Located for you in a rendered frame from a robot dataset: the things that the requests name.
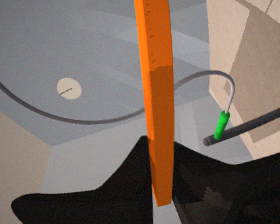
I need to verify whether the orange bar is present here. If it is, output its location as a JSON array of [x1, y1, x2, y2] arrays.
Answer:
[[134, 0, 175, 207]]

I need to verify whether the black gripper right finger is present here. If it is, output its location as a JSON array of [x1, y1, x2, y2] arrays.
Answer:
[[171, 142, 280, 224]]

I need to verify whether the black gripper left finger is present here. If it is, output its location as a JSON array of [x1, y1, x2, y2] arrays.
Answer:
[[11, 136, 154, 224]]

